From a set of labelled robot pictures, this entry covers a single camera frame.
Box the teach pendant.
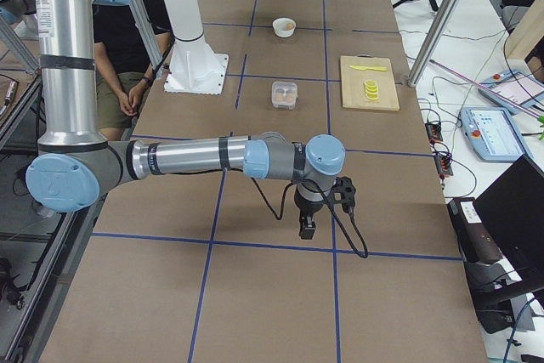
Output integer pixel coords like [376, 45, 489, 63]
[480, 70, 543, 115]
[460, 106, 532, 162]

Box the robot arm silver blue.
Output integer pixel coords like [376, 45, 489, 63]
[25, 0, 345, 239]

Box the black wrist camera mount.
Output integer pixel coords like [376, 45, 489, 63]
[331, 176, 356, 216]

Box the aluminium frame post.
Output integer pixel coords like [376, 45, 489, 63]
[407, 0, 458, 87]

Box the teach pendant far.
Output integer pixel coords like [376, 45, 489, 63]
[480, 70, 543, 115]

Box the bamboo cutting board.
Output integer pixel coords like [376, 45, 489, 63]
[340, 55, 400, 111]

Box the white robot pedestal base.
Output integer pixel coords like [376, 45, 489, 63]
[164, 0, 229, 95]

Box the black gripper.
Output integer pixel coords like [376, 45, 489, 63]
[294, 190, 320, 240]

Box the clear plastic egg box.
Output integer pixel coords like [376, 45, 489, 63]
[271, 81, 298, 110]

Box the white bowl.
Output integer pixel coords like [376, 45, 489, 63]
[272, 17, 297, 38]

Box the black monitor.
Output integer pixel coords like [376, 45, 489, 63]
[474, 155, 543, 273]

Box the seated person black shirt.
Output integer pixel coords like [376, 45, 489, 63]
[93, 5, 155, 140]

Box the long metal rod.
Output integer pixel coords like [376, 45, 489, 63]
[430, 60, 543, 122]

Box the yellow plastic knife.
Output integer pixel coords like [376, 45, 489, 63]
[348, 65, 388, 72]

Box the teach pendant near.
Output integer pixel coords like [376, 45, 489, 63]
[460, 106, 532, 162]

